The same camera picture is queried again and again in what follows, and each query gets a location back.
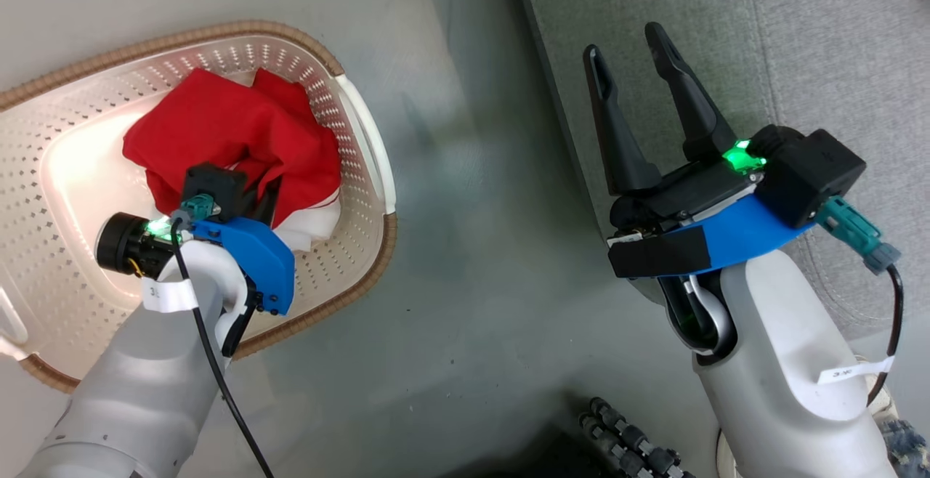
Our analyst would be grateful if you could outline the red garment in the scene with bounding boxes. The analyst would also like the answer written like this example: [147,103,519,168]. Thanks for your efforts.
[122,68,342,252]

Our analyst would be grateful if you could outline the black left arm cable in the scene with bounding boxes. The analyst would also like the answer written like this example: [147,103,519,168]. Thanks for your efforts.
[171,195,275,478]

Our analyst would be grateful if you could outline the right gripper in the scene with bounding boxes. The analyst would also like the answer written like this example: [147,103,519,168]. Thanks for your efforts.
[583,23,767,279]

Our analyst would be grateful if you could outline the blue right camera mount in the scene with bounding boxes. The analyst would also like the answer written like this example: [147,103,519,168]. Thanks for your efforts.
[683,195,814,273]

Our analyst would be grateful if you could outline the cream perforated laundry basket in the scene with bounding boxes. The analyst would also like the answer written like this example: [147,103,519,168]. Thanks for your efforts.
[0,20,398,393]

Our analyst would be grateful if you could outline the grey fabric sofa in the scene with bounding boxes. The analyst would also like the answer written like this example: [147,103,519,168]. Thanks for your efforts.
[511,0,930,421]

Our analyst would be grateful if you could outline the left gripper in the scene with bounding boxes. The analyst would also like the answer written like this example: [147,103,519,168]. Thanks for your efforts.
[96,177,283,279]

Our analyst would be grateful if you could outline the white and blue fabric item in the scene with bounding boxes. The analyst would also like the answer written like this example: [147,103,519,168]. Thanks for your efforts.
[854,355,930,478]

